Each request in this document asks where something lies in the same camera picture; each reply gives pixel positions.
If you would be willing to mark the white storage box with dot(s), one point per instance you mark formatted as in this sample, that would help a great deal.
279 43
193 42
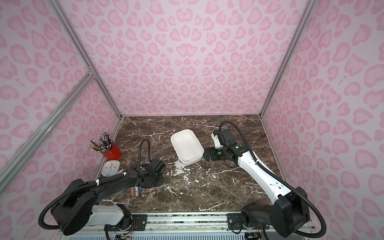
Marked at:
187 147

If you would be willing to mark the bundle of coloured pencils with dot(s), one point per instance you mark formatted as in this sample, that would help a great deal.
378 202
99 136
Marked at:
104 144

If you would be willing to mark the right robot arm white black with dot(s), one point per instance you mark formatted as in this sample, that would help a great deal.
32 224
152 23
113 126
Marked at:
288 211

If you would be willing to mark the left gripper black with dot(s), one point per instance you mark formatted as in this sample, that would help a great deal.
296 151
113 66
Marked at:
154 179

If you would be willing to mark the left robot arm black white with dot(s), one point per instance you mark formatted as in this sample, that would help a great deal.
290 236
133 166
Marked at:
79 205

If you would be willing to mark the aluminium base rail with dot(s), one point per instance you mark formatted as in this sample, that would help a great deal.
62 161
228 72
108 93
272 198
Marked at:
181 226

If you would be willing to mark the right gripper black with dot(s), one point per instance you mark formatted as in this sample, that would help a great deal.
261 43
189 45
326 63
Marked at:
207 154

